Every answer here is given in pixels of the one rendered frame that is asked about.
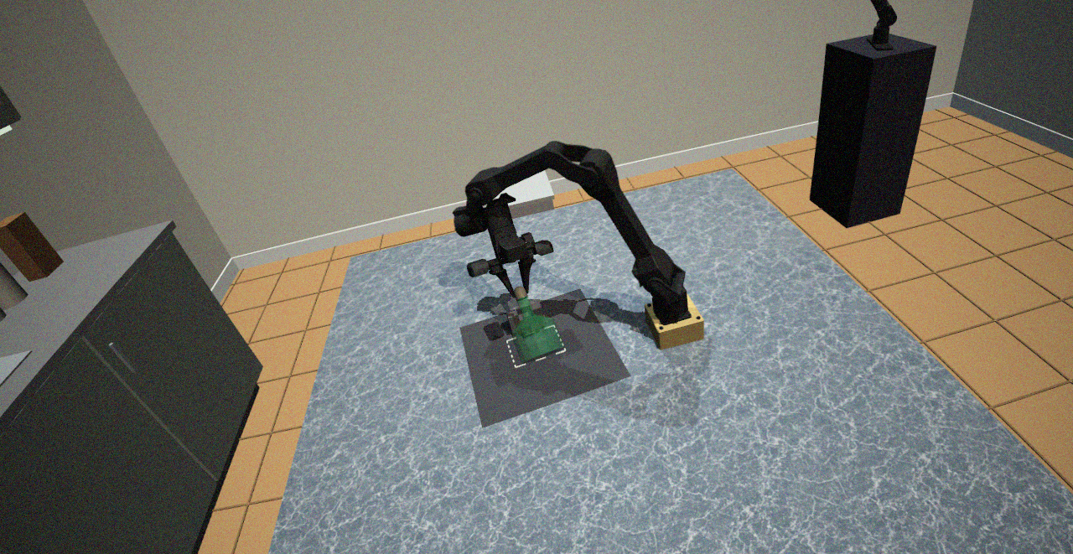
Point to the green glass bottle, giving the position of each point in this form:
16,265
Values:
535,336

